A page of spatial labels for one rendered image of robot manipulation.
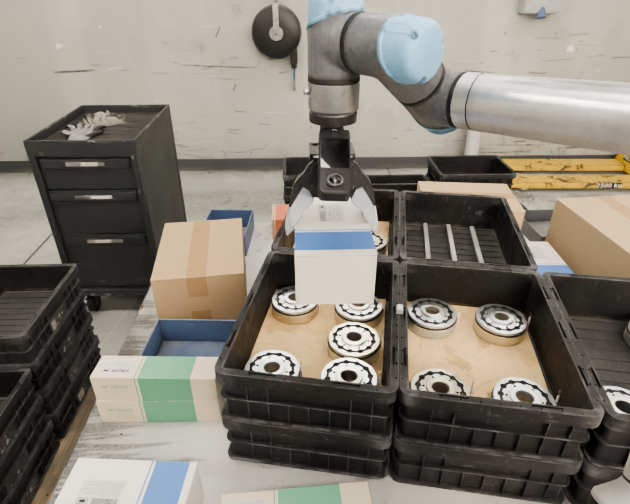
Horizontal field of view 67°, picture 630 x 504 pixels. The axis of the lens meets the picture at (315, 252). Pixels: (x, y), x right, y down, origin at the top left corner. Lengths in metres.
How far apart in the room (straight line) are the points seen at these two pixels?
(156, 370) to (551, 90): 0.81
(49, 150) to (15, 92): 2.40
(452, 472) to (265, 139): 3.53
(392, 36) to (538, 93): 0.18
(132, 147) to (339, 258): 1.53
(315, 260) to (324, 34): 0.30
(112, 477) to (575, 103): 0.84
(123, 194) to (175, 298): 1.07
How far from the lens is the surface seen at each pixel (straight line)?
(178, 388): 0.99
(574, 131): 0.63
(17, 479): 1.68
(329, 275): 0.71
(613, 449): 0.92
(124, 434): 1.07
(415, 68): 0.60
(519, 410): 0.80
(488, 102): 0.66
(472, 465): 0.91
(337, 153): 0.69
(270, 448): 0.92
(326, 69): 0.69
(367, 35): 0.63
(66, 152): 2.23
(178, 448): 1.02
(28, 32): 4.46
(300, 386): 0.78
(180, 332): 1.22
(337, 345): 0.94
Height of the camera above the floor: 1.49
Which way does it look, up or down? 31 degrees down
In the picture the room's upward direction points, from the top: straight up
